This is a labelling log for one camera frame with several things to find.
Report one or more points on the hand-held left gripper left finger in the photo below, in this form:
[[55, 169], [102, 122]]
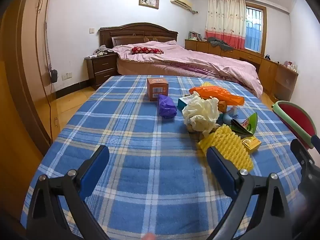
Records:
[[93, 172]]

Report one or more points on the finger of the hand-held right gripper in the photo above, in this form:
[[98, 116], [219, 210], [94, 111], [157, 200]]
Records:
[[302, 152]]

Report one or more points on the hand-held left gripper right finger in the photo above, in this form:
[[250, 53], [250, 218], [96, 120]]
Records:
[[220, 170]]

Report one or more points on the yellow foam net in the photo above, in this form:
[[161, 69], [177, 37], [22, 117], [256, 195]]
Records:
[[208, 84], [230, 147]]

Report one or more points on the green-rimmed red bin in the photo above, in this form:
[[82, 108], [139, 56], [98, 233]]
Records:
[[297, 120]]

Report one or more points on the orange plastic bag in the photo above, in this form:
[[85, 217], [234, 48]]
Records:
[[215, 93]]

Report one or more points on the small yellow box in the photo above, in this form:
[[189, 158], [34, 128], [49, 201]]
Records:
[[252, 143]]

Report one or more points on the green printed packet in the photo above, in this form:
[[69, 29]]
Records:
[[248, 125]]

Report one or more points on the orange-haired doll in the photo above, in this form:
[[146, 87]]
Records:
[[226, 115]]

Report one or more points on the white crumpled plastic bag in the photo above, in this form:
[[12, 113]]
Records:
[[200, 112]]

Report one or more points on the teal cardboard box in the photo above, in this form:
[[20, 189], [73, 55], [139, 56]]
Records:
[[183, 102]]

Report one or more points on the purple plastic bag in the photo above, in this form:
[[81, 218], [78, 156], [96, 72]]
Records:
[[166, 106]]

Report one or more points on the white and pink jars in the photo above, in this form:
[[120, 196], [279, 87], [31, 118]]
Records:
[[290, 65]]

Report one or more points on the long wooden cabinet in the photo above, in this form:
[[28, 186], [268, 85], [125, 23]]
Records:
[[267, 70]]

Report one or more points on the small black object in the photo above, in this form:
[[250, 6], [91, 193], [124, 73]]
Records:
[[267, 56]]

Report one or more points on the orange-brown cardboard box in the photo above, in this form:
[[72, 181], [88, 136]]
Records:
[[156, 90]]

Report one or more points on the black power adapter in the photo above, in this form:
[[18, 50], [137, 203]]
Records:
[[54, 75]]

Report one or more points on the dark wooden nightstand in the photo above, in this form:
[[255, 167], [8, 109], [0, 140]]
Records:
[[102, 67]]

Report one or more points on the pink quilt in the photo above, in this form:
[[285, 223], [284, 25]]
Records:
[[195, 60]]

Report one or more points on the light wooden wardrobe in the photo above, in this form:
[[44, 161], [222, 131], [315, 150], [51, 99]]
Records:
[[20, 80]]

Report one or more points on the pile of grey cloths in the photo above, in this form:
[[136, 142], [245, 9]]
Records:
[[101, 50]]

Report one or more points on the grey crumpled clothes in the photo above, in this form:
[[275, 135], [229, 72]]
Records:
[[220, 43]]

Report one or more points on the red floral pillow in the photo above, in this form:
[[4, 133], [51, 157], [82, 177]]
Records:
[[147, 50]]

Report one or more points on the wooden framed window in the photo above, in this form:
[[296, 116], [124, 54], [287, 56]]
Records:
[[253, 27]]

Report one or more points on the row of books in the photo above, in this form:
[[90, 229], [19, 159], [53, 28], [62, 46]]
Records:
[[195, 36]]

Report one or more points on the dark wooden bed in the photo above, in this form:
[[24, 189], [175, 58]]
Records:
[[137, 30]]

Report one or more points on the cream and red curtain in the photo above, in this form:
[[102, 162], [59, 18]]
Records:
[[225, 17]]

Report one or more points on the double wall socket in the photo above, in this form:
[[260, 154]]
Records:
[[66, 75]]

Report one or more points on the wall air conditioner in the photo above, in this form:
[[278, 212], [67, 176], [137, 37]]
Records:
[[181, 0]]

